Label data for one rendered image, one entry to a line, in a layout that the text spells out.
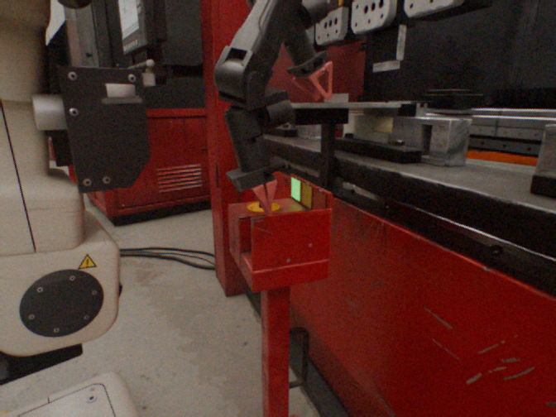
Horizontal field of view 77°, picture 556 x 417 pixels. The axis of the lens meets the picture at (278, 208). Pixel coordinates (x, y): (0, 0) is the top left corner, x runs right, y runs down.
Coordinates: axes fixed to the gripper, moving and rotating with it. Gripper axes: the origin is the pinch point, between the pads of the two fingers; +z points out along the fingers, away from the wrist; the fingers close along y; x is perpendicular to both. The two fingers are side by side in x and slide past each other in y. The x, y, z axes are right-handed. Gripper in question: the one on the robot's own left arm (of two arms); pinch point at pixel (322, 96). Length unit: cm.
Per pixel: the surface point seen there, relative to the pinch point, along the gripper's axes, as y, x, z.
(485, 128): -13.4, -30.9, 27.9
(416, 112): -14.1, -12.3, 11.7
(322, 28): 25.1, -22.3, -10.4
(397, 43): -5.4, -20.6, -1.5
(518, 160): 62, -132, 119
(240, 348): 45, 61, 81
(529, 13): -1, -71, 15
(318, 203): -18.8, 20.1, 12.5
